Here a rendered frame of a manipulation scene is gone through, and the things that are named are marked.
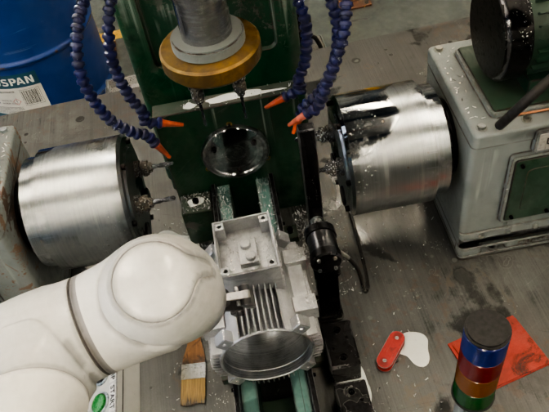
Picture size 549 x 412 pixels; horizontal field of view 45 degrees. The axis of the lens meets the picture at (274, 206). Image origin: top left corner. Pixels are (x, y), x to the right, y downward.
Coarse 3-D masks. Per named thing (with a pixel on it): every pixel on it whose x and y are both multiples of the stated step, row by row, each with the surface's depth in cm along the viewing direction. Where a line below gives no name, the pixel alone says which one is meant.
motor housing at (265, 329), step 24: (216, 264) 116; (264, 288) 107; (288, 288) 111; (264, 312) 104; (288, 312) 107; (240, 336) 104; (264, 336) 120; (288, 336) 118; (312, 336) 107; (216, 360) 108; (240, 360) 115; (264, 360) 117; (288, 360) 115
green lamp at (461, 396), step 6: (456, 384) 96; (456, 390) 97; (456, 396) 98; (462, 396) 96; (468, 396) 95; (486, 396) 94; (492, 396) 96; (462, 402) 97; (468, 402) 96; (474, 402) 95; (480, 402) 95; (486, 402) 96; (468, 408) 97; (474, 408) 97; (480, 408) 97
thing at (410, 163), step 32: (352, 96) 128; (384, 96) 126; (416, 96) 125; (320, 128) 135; (352, 128) 123; (384, 128) 122; (416, 128) 122; (448, 128) 123; (352, 160) 122; (384, 160) 123; (416, 160) 123; (448, 160) 125; (352, 192) 126; (384, 192) 126; (416, 192) 127
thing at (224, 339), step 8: (280, 232) 117; (280, 240) 116; (288, 240) 117; (208, 248) 117; (296, 320) 104; (304, 320) 105; (296, 328) 104; (304, 328) 104; (216, 336) 105; (224, 336) 104; (232, 336) 105; (216, 344) 104; (224, 344) 105; (312, 360) 114; (304, 368) 114
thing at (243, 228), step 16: (224, 224) 113; (240, 224) 114; (256, 224) 114; (224, 240) 114; (240, 240) 113; (256, 240) 113; (272, 240) 109; (224, 256) 111; (240, 256) 109; (256, 256) 109; (272, 256) 110; (224, 272) 106; (240, 272) 105; (256, 272) 105; (272, 272) 106; (256, 288) 108; (272, 288) 109
